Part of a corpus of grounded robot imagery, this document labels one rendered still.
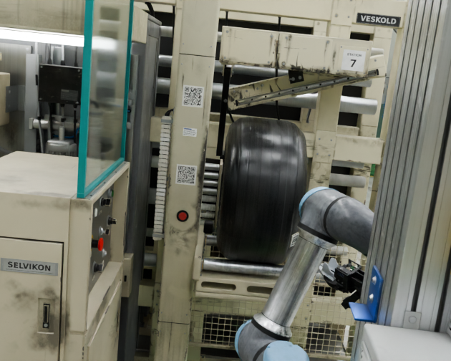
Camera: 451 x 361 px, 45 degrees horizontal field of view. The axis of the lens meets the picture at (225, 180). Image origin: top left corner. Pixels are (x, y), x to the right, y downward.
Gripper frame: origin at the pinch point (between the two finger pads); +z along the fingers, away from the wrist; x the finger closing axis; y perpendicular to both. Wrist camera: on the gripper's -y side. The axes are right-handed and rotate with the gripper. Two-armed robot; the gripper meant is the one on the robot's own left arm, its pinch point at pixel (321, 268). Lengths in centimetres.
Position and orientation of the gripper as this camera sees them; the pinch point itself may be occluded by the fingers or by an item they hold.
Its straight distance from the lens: 192.1
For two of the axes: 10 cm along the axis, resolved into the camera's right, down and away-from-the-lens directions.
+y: -0.8, -8.6, -5.1
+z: -6.3, -3.5, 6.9
